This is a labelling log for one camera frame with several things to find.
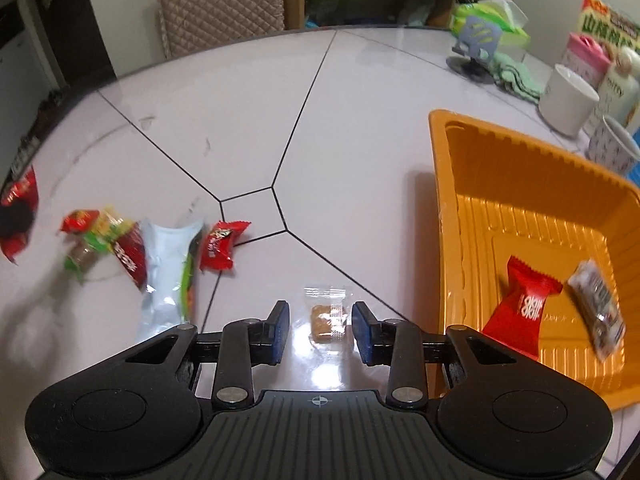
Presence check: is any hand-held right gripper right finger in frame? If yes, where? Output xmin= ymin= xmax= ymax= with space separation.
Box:
xmin=351 ymin=302 xmax=521 ymax=409

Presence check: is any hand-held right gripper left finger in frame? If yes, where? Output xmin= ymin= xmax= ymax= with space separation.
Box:
xmin=122 ymin=301 xmax=290 ymax=409

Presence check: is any clear brown candy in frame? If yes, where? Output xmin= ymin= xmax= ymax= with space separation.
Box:
xmin=303 ymin=286 xmax=349 ymax=345

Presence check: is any long green snack packet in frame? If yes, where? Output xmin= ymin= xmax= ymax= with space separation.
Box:
xmin=181 ymin=237 xmax=202 ymax=323

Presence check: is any red candy packet dark picture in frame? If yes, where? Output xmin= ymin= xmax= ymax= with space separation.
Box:
xmin=199 ymin=220 xmax=252 ymax=273

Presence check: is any white snack packet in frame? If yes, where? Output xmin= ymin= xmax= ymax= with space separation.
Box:
xmin=136 ymin=218 xmax=205 ymax=343

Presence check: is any red candy packet white print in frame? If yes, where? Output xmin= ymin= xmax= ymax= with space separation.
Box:
xmin=481 ymin=255 xmax=564 ymax=363

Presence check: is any dark red snack packet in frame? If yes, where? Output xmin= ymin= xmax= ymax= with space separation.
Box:
xmin=112 ymin=222 xmax=148 ymax=291

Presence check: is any orange plastic tray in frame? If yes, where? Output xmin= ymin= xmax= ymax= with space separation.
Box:
xmin=428 ymin=109 xmax=640 ymax=411

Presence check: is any small green snack packet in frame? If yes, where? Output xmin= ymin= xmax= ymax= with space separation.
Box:
xmin=63 ymin=220 xmax=126 ymax=283

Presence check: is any red yellow candy packet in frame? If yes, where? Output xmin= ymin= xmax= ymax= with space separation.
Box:
xmin=60 ymin=208 xmax=103 ymax=235

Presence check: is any silver brown snack packet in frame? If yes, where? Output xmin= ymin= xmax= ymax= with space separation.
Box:
xmin=566 ymin=259 xmax=627 ymax=363

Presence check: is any large red snack packet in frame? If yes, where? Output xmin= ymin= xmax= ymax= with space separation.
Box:
xmin=0 ymin=165 xmax=40 ymax=265

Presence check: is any green cloth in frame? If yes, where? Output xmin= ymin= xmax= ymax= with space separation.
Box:
xmin=492 ymin=50 xmax=543 ymax=103

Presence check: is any plain white mug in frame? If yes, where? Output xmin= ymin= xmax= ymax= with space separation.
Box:
xmin=538 ymin=64 xmax=600 ymax=137

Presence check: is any patterned white mug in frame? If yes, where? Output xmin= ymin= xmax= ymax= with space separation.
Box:
xmin=587 ymin=114 xmax=640 ymax=178

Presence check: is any grey phone stand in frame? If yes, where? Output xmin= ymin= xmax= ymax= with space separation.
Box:
xmin=446 ymin=15 xmax=503 ymax=81

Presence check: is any quilted beige chair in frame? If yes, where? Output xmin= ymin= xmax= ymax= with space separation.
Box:
xmin=152 ymin=0 xmax=287 ymax=58

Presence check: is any green tissue pack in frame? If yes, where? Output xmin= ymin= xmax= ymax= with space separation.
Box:
xmin=450 ymin=0 xmax=531 ymax=48

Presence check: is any pink lid cup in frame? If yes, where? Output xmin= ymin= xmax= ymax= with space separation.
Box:
xmin=562 ymin=32 xmax=613 ymax=86

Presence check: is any white bottle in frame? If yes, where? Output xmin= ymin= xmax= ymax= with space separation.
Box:
xmin=595 ymin=46 xmax=640 ymax=131

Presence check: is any dark wooden cabinet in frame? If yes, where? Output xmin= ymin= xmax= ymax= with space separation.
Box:
xmin=47 ymin=0 xmax=118 ymax=93

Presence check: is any green printed snack box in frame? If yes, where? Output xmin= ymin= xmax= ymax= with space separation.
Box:
xmin=575 ymin=0 xmax=640 ymax=56

